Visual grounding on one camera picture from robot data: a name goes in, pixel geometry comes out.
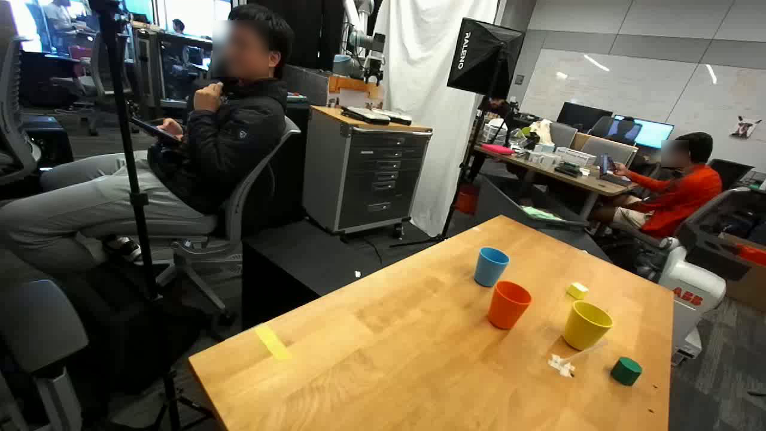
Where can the dark smartphone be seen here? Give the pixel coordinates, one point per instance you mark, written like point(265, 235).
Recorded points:
point(156, 130)

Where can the small figure on whiteboard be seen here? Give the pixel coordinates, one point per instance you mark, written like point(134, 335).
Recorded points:
point(743, 125)

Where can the dark mesh chair back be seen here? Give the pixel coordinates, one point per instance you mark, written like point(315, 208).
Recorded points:
point(14, 103)

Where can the white crossed tape scrap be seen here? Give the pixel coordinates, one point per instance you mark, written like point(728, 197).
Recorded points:
point(562, 368)

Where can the blue plastic cup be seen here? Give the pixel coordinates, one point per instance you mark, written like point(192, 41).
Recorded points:
point(491, 270)

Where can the person in orange shirt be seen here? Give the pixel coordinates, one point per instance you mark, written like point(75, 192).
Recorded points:
point(686, 194)

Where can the grey office chair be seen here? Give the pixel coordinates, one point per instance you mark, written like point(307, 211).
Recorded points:
point(39, 327)
point(208, 250)

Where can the black tripod pole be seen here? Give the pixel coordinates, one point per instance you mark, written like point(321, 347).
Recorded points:
point(136, 160)

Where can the yellow cube block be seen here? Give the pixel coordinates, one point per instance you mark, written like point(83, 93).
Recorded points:
point(575, 291)

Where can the black softbox light on stand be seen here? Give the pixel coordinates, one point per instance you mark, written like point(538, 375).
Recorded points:
point(482, 59)

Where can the short black keyboard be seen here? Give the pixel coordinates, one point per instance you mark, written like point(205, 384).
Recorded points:
point(402, 118)

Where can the orange plastic cup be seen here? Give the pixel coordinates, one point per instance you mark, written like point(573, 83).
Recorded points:
point(509, 307)

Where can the grey chair back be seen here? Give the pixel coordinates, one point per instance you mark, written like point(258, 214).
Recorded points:
point(611, 149)

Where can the lit blue computer monitor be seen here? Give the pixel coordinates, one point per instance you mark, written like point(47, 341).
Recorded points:
point(649, 136)

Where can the pink tray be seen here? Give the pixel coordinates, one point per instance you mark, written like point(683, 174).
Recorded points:
point(496, 149)

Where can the yellow tape strip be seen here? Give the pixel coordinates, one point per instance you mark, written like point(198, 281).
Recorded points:
point(274, 343)

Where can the orange cardboard box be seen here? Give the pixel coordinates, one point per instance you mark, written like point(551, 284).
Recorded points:
point(351, 93)

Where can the black machine with red part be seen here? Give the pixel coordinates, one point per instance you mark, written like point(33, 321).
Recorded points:
point(727, 223)

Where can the person in black jacket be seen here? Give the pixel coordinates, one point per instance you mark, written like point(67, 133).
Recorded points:
point(225, 151)

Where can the green cylinder block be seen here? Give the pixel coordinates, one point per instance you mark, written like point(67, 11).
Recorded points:
point(625, 373)

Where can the white ABB robot base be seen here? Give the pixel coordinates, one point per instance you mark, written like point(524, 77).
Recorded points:
point(690, 288)

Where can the red bucket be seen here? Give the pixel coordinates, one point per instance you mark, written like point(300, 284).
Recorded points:
point(469, 199)

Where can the dark computer monitor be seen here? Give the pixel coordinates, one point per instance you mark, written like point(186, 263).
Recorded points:
point(584, 118)

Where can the grey drawer cabinet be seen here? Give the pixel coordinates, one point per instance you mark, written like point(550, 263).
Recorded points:
point(367, 175)

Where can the yellow plastic cup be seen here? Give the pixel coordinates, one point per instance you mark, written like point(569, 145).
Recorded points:
point(587, 327)

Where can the long black keyboard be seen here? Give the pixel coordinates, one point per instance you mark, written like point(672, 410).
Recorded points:
point(367, 113)

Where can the white curtain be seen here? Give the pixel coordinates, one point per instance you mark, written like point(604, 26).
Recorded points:
point(416, 81)

